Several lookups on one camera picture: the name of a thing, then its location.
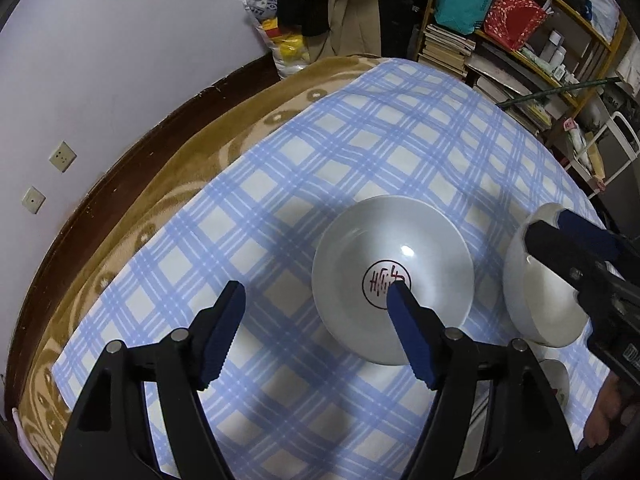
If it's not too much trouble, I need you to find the white utility cart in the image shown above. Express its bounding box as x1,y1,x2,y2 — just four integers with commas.
562,112,639,200

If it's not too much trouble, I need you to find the large white bowl red mark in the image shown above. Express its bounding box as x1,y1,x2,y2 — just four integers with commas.
502,203,588,348

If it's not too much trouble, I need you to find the stack of books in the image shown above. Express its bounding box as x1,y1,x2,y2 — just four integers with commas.
418,24,476,79

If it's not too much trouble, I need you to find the red patterned bag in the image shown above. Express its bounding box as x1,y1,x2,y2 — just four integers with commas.
483,0,548,51

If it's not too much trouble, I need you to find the white plate red seal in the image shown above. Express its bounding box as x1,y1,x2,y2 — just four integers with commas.
311,196,474,366

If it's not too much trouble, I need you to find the beige hanging coat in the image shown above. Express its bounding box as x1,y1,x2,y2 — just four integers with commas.
306,0,381,62

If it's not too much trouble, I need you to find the wall socket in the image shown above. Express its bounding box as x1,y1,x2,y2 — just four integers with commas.
21,186,46,214
49,141,77,174

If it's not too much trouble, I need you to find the right hand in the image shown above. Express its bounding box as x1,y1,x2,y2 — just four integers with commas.
578,372,639,450

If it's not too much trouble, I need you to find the green pole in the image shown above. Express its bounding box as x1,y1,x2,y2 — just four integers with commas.
497,76,622,110

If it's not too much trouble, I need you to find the small white bowl red pattern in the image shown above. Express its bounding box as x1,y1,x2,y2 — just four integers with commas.
539,359,570,411

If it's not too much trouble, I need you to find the blue white plaid tablecloth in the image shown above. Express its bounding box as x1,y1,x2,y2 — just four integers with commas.
53,58,597,479

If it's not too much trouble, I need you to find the yellow snack bag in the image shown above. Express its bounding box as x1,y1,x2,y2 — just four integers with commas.
262,18,310,68

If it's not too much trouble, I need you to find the wooden bookshelf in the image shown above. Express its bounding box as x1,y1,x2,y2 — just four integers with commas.
412,0,629,137

